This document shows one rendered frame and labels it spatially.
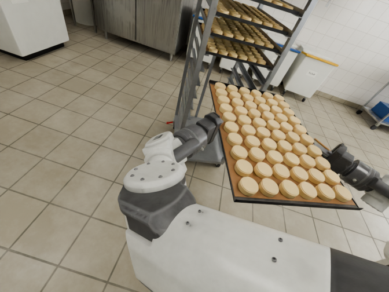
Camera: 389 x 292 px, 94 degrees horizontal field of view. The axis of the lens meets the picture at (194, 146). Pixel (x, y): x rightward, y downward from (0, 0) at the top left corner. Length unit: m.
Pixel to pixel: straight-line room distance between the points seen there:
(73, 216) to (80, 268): 0.33
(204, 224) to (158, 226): 0.04
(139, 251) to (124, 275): 1.21
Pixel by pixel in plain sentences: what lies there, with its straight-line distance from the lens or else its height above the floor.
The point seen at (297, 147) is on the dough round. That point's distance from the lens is 0.73.
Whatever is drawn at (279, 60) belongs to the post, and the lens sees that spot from 1.23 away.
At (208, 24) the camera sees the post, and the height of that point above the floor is 1.18.
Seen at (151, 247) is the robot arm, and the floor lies 1.21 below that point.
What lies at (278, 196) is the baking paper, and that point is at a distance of 0.56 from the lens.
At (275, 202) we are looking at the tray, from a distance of 0.52.
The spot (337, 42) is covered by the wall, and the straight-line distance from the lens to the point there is 4.53.
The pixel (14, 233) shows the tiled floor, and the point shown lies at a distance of 1.64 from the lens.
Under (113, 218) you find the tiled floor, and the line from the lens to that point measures 1.50.
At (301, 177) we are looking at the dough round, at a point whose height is 1.02.
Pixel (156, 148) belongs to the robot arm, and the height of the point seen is 1.08.
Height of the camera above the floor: 1.38
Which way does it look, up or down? 45 degrees down
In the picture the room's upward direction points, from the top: 19 degrees clockwise
